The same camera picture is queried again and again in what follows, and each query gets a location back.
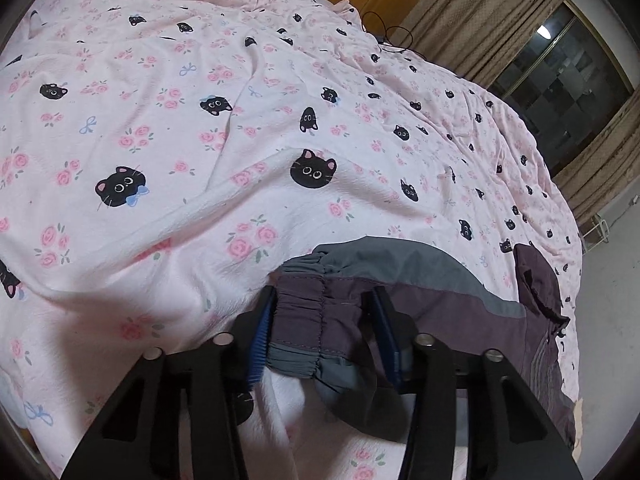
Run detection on black cable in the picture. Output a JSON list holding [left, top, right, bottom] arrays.
[[360, 10, 416, 56]]

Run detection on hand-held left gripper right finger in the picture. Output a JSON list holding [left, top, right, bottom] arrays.
[[361, 286, 583, 480]]

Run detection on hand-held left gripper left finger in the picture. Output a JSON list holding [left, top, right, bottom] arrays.
[[60, 285, 278, 480]]

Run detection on pink cat print blanket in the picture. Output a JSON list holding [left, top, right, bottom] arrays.
[[0, 0, 586, 480]]

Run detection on purple grey hooded jacket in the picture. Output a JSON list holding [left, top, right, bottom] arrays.
[[267, 237, 581, 443]]

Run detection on dark glass window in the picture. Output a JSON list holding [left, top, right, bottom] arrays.
[[490, 0, 631, 171]]

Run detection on white shelf cart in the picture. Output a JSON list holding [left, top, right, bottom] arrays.
[[580, 212, 611, 256]]

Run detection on beige red printed garment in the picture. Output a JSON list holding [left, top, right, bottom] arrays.
[[572, 397, 587, 461]]

